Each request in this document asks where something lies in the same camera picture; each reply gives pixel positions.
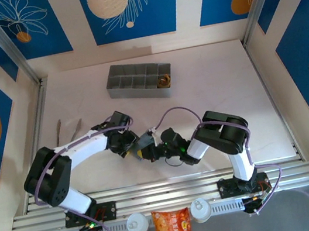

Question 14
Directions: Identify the metal tongs red handle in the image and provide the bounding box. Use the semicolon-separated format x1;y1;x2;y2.
52;115;86;146

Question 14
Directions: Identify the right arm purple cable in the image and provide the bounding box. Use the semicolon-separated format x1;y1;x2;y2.
149;91;290;231

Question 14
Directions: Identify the black controller board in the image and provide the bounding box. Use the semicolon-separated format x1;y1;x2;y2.
241;193;274;216
77;221;103;231

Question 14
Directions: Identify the white plastic bottle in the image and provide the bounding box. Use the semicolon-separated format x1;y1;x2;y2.
188;196;214;225
124;211;149;231

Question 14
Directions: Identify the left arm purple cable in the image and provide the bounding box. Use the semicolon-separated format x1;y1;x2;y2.
22;112;152;231

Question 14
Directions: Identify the orange snack bag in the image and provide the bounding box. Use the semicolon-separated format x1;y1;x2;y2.
148;204;193;231

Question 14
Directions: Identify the aluminium side rail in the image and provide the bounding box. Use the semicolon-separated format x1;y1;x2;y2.
4;77;70;215

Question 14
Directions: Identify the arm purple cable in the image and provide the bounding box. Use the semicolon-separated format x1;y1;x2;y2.
149;91;290;231
22;112;152;231

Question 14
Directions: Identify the grey divided organizer box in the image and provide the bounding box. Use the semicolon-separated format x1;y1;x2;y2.
102;56;177;108

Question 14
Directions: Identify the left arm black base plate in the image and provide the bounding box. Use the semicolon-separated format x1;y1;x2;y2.
62;200;119;229

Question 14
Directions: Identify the aluminium mounting rail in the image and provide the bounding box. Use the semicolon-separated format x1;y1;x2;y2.
5;154;309;231

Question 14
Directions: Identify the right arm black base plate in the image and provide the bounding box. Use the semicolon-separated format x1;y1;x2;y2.
216;170;272;200

